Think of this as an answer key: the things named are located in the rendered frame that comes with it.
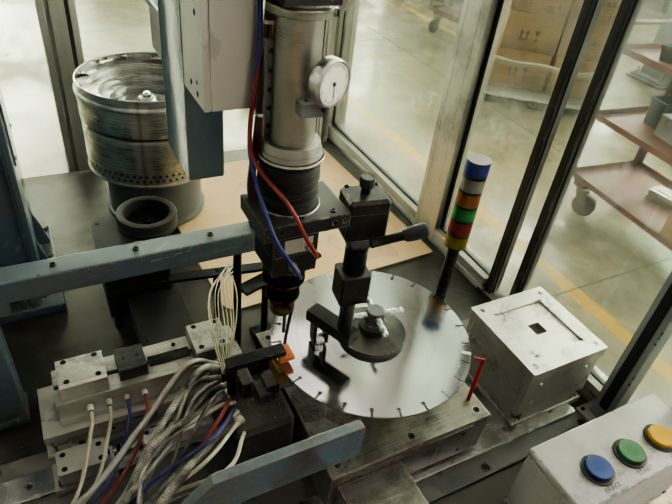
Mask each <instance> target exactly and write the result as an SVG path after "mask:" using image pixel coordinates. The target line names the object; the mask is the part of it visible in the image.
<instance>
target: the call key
mask: <svg viewBox="0 0 672 504"><path fill-rule="evenodd" d="M647 435H648V437H649V439H650V440H651V441H652V442H653V443H654V444H655V445H657V446H659V447H661V448H664V449H670V448H672V432H671V431H670V430H669V429H668V428H666V427H665V426H662V425H659V424H653V425H651V426H650V427H649V428H648V430H647Z"/></svg>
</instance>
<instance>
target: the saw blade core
mask: <svg viewBox="0 0 672 504"><path fill-rule="evenodd" d="M327 275H328V276H329V277H330V279H329V278H328V276H327ZM327 275H326V273H325V274H322V275H318V276H316V277H313V278H311V279H308V280H307V281H308V282H309V283H310V284H312V285H310V284H309V283H308V282H307V281H304V282H303V284H302V285H300V295H299V297H298V299H297V300H296V301H295V302H294V310H293V314H292V318H291V322H290V327H289V332H288V337H287V343H288V345H289V346H290V348H291V350H292V352H293V353H294V355H295V359H294V360H291V361H287V362H284V363H279V366H280V367H281V369H282V370H283V372H284V373H285V374H286V376H287V377H288V378H289V379H290V380H291V381H292V382H294V381H296V380H297V379H298V378H299V377H301V378H302V379H299V380H297V381H296V382H294V384H295V385H296V386H297V387H298V388H299V389H300V390H302V391H303V392H304V393H306V394H307V395H308V396H310V397H311V398H313V399H315V398H316V396H317V395H318V393H319V392H321V393H322V394H320V395H319V396H318V397H317V398H316V401H318V402H320V403H322V404H324V405H326V406H328V407H330V408H333V409H335V410H338V411H341V410H342V407H343V403H345V404H346V405H345V407H344V410H343V412H344V413H347V414H351V415H355V416H360V417H366V418H371V411H370V409H373V410H374V411H373V418H376V419H395V418H400V414H399V412H398V411H397V409H400V413H401V416H402V418H404V417H410V416H414V415H418V414H421V413H424V412H427V410H426V408H427V409H428V411H429V410H432V409H434V408H436V407H438V406H439V405H441V404H443V403H444V402H446V401H447V400H448V399H450V398H451V397H452V396H453V395H454V394H455V393H456V392H457V391H458V390H459V388H460V387H461V386H462V384H463V382H464V381H465V379H466V376H467V374H468V371H469V368H470V364H469V363H471V355H468V354H463V353H462V351H467V352H471V346H470V345H468V344H470V341H469V337H468V335H467V332H466V330H465V328H464V326H463V324H462V322H461V321H460V319H459V318H458V316H457V315H456V314H455V312H454V311H453V310H452V309H451V308H450V307H449V306H448V305H447V304H446V303H445V302H444V301H443V300H442V299H440V298H439V297H438V296H437V295H434V293H432V292H431V291H429V290H428V289H426V288H424V287H422V286H421V285H419V284H417V283H416V284H415V285H414V286H413V287H411V286H412V285H413V284H414V282H412V281H410V280H407V279H405V278H402V277H399V276H396V275H394V277H393V280H391V278H392V276H393V275H392V274H388V273H384V272H378V271H371V275H372V280H371V285H370V290H369V296H370V298H371V300H372V302H373V304H377V305H380V306H382V307H383V308H384V309H391V308H399V307H402V308H403V310H404V312H403V313H400V314H393V315H395V316H396V317H397V318H398V319H399V320H400V321H401V323H402V324H403V326H404V328H405V333H406V337H405V341H404V345H403V347H402V348H401V350H400V351H399V352H398V353H396V354H395V355H393V356H391V357H388V358H384V359H368V358H363V357H360V356H358V355H356V354H354V353H352V352H350V351H349V350H348V349H347V348H345V347H344V345H343V344H342V343H340V342H339V341H337V340H336V339H334V338H333V337H331V336H330V335H329V337H328V343H325V342H323V343H321V344H316V345H313V344H312V342H311V339H310V336H309V333H310V324H311V322H309V321H308V320H306V312H307V310H308V309H309V308H310V307H312V306H313V305H315V304H316V303H319V304H321V305H322V306H324V307H325V308H327V309H328V310H330V311H331V312H333V313H334V314H336V315H338V316H339V310H340V306H339V305H338V303H337V300H336V298H335V296H334V294H333V292H332V283H333V275H334V272H329V273H327ZM433 295H434V296H433ZM431 296H432V298H429V297H431ZM449 309H451V310H449ZM444 310H448V311H447V312H445V311H444ZM282 322H283V316H277V315H275V314H274V315H273V318H272V322H271V329H270V339H271V345H275V344H278V343H275V342H279V341H280V342H281V343H282V344H283V341H284V335H285V333H282ZM278 324H281V325H278ZM455 326H460V327H455ZM461 343H463V344H464V345H462V344H461ZM461 361H464V362H461ZM465 362H466V363H465ZM454 377H456V378H457V379H454ZM459 380H460V381H459ZM461 381H462V382H461ZM441 392H443V393H444V394H445V395H446V396H447V397H448V398H447V397H446V396H445V395H444V394H441ZM421 403H424V404H425V407H426V408H425V407H424V406H423V405H422V404H421Z"/></svg>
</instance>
